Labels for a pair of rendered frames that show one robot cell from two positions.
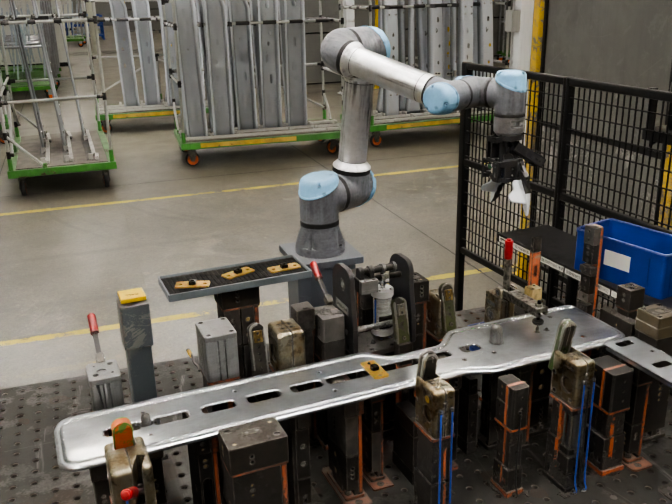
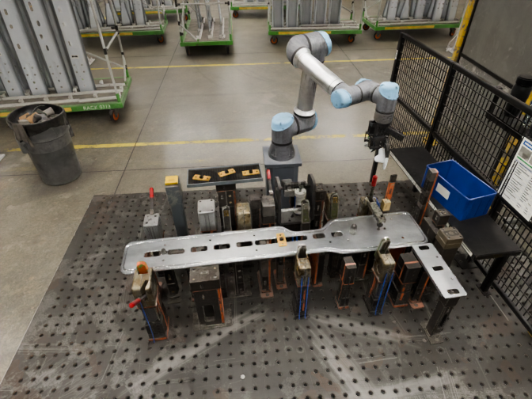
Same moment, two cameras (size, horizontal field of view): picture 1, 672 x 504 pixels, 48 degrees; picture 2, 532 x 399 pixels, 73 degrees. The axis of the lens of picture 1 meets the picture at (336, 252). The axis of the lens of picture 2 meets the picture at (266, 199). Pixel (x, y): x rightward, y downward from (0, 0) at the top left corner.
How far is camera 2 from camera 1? 0.61 m
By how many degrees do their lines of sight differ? 23
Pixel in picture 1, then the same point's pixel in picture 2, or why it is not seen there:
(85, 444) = (134, 260)
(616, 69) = (514, 31)
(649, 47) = not seen: outside the picture
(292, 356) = (244, 223)
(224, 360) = (208, 222)
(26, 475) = not seen: hidden behind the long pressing
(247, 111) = (306, 13)
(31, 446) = (137, 229)
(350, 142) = (302, 99)
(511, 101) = (385, 104)
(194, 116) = (277, 15)
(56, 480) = not seen: hidden behind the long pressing
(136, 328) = (172, 195)
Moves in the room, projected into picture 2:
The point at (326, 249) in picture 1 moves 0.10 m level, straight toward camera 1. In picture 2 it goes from (282, 157) to (278, 166)
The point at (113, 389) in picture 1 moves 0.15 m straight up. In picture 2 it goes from (154, 230) to (147, 205)
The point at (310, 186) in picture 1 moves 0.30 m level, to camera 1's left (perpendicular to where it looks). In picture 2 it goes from (275, 123) to (222, 117)
